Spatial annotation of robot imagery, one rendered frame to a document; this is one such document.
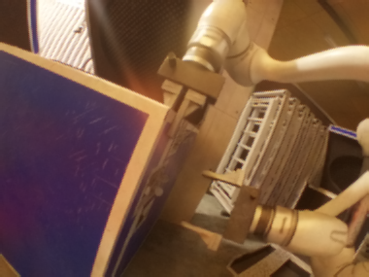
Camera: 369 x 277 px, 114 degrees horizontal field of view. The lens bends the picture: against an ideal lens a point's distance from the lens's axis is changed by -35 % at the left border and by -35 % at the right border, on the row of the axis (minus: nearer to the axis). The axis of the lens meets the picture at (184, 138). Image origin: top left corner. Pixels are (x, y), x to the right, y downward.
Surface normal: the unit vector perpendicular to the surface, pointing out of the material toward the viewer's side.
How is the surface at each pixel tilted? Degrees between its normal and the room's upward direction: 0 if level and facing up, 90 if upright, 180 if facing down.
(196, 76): 80
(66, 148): 90
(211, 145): 90
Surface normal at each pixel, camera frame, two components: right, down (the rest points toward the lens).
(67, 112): -0.12, 0.01
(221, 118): 0.22, 0.16
